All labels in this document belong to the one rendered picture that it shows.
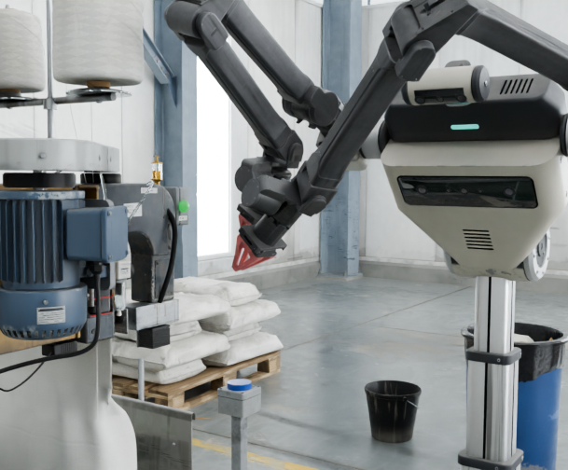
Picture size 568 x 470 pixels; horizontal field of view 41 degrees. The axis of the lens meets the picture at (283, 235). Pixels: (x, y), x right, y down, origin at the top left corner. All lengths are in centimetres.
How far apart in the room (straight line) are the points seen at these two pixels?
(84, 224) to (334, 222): 908
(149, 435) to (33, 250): 99
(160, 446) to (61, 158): 108
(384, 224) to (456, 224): 850
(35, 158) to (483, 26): 73
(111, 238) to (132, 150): 618
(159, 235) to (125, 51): 50
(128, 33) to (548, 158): 83
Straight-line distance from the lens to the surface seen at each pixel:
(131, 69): 144
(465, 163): 162
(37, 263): 132
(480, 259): 180
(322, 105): 164
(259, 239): 152
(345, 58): 1032
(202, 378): 470
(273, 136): 159
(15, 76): 162
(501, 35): 128
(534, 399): 358
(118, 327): 174
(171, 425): 212
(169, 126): 769
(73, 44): 143
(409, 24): 122
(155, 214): 176
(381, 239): 1026
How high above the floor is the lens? 136
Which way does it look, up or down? 4 degrees down
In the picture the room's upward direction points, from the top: straight up
